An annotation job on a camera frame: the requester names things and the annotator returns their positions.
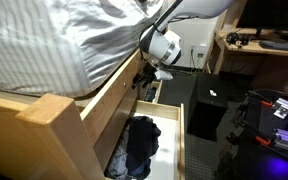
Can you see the white wall outlet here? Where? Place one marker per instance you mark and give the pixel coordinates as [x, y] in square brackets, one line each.
[200, 50]

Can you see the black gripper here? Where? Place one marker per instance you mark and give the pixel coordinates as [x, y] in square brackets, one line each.
[149, 72]

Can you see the black keyboard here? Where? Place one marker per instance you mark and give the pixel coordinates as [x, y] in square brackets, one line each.
[280, 45]

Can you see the black monitor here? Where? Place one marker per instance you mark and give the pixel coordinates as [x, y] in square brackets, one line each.
[270, 13]

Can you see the grey-blue garment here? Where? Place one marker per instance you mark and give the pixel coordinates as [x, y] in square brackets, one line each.
[117, 160]

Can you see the wooden bed frame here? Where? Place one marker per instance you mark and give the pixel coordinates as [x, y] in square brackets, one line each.
[50, 140]

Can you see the navy folded garment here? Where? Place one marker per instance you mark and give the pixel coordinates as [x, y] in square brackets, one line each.
[150, 95]

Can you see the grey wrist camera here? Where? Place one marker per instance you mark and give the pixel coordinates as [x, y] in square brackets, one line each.
[164, 74]

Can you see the wooden desk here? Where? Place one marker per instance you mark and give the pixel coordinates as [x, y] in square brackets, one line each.
[250, 48]

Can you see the black headphones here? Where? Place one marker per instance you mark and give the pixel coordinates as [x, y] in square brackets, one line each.
[237, 38]

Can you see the small white item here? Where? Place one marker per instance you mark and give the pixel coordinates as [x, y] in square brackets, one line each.
[212, 93]

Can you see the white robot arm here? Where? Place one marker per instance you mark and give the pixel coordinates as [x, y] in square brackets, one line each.
[160, 45]

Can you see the black robot stand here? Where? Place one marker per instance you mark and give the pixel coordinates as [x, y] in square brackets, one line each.
[260, 160]

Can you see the mattress with grey sheet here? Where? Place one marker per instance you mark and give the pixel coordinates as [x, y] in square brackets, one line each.
[50, 40]

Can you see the black computer tower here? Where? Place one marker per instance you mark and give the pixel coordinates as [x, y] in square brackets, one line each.
[207, 116]

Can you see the navy clothes pile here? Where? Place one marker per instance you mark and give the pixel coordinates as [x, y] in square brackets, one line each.
[144, 140]

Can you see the deep wooden drawer white inside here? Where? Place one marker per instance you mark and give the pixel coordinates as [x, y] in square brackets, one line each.
[181, 140]

